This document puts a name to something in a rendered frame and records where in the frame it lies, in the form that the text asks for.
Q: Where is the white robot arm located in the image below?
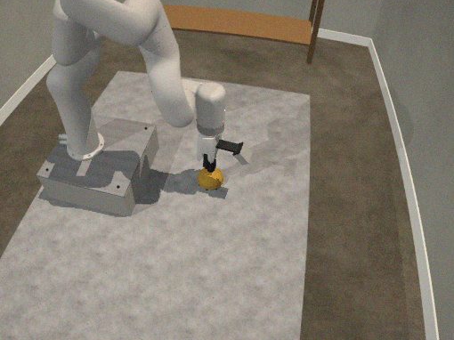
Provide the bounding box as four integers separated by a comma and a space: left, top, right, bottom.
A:
46, 0, 226, 161

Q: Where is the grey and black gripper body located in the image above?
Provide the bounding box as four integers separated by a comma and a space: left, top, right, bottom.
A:
197, 128, 224, 164

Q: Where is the yellow dome bell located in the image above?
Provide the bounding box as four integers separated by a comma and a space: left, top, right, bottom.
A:
198, 168, 223, 190

